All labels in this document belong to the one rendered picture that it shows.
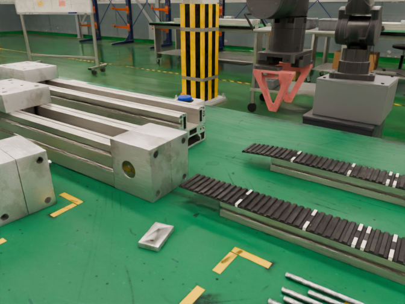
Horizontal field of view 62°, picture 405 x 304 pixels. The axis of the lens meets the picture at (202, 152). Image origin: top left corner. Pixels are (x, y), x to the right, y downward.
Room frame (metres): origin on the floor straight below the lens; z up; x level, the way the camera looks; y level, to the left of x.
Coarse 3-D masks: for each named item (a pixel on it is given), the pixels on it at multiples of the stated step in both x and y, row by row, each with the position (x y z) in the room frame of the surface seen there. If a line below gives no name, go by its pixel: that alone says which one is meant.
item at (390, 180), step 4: (392, 172) 0.52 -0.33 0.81; (388, 176) 0.50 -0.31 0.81; (392, 176) 0.51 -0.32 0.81; (396, 176) 0.50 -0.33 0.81; (400, 176) 0.51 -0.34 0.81; (388, 180) 0.49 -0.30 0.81; (392, 180) 0.49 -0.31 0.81; (396, 180) 0.49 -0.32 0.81; (384, 184) 0.48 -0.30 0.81; (388, 184) 0.48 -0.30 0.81; (392, 184) 0.48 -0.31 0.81; (396, 184) 0.48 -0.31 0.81
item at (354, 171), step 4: (352, 164) 0.56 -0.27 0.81; (348, 168) 0.54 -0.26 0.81; (352, 168) 0.53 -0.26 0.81; (356, 168) 0.54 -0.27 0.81; (360, 168) 0.54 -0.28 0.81; (348, 172) 0.52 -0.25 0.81; (352, 172) 0.52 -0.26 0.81; (356, 172) 0.52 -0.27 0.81; (352, 176) 0.51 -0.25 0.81; (356, 176) 0.51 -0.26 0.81
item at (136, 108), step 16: (48, 80) 1.07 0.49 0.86; (64, 80) 1.05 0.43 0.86; (64, 96) 0.90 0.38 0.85; (80, 96) 0.86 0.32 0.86; (96, 96) 0.85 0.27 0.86; (112, 96) 0.90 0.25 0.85; (128, 96) 0.87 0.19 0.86; (144, 96) 0.85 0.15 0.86; (96, 112) 0.83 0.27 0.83; (112, 112) 0.80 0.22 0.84; (128, 112) 0.78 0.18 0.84; (144, 112) 0.74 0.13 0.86; (160, 112) 0.71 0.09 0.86; (176, 112) 0.71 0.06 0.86; (192, 112) 0.75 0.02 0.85; (176, 128) 0.69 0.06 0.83; (192, 128) 0.72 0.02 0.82; (192, 144) 0.72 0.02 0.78
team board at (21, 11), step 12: (24, 0) 6.26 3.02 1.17; (36, 0) 6.20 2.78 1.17; (48, 0) 6.13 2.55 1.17; (60, 0) 6.07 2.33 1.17; (72, 0) 6.00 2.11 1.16; (84, 0) 5.94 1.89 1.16; (24, 12) 6.27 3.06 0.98; (36, 12) 6.20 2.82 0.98; (48, 12) 6.13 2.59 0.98; (60, 12) 6.07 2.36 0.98; (72, 12) 5.94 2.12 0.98; (84, 12) 5.94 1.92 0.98; (24, 24) 6.35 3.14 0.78; (24, 36) 6.35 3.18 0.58; (96, 48) 5.95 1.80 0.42; (96, 60) 5.95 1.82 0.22; (96, 72) 5.83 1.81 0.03
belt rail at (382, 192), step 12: (276, 168) 0.59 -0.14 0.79; (288, 168) 0.58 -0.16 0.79; (300, 168) 0.56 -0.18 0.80; (312, 168) 0.55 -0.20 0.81; (312, 180) 0.55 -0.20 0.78; (324, 180) 0.54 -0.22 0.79; (336, 180) 0.53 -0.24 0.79; (348, 180) 0.51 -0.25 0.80; (360, 180) 0.50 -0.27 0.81; (360, 192) 0.50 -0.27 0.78; (372, 192) 0.49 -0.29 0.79; (384, 192) 0.49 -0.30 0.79; (396, 192) 0.47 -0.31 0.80
